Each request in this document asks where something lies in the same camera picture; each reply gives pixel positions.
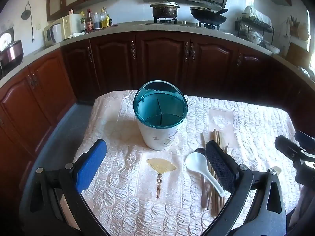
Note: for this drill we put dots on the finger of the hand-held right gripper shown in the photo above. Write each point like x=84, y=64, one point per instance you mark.
x=286, y=145
x=305, y=139

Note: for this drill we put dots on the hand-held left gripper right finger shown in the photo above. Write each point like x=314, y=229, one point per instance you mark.
x=220, y=169

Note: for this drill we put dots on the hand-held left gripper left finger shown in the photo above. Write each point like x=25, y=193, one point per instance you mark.
x=91, y=163

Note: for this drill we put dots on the white ceramic spoon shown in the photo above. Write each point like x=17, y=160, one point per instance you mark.
x=195, y=163

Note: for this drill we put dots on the floral utensil holder teal rim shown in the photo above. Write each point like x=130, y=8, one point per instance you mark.
x=157, y=135

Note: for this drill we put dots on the quilted cream tablecloth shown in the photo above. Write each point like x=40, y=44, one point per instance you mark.
x=123, y=177

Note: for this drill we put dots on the wooden cutting board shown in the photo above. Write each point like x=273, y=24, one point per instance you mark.
x=299, y=54

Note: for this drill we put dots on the patterned white bowl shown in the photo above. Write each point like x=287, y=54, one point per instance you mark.
x=255, y=37

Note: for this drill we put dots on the white rag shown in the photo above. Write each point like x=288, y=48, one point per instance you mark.
x=76, y=35

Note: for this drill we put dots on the maroon rice cooker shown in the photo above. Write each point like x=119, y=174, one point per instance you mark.
x=12, y=54

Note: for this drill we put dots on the stone countertop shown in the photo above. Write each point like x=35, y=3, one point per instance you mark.
x=123, y=30

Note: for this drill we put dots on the cream microwave oven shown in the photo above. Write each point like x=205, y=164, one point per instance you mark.
x=66, y=27

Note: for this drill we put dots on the green label bottle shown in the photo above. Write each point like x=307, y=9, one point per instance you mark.
x=83, y=23

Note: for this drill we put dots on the white paper roll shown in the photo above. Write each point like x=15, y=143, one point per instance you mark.
x=75, y=23

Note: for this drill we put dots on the red label sauce bottle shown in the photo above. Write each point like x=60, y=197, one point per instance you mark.
x=89, y=22

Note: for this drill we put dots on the dark soy sauce bottle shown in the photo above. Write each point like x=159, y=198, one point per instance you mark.
x=97, y=22

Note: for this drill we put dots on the small dark jar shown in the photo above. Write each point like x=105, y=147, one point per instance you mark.
x=110, y=22

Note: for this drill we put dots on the yellow cooking oil bottle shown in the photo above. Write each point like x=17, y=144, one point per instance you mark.
x=105, y=19

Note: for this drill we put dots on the black wok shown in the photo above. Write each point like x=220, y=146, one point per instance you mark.
x=209, y=17

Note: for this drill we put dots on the gas stove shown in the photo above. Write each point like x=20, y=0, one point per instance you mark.
x=184, y=23

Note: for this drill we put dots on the lidded cooking pot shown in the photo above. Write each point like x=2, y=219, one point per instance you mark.
x=165, y=11

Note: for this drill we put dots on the wall mounted utensil holder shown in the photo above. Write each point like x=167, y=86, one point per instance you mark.
x=294, y=27

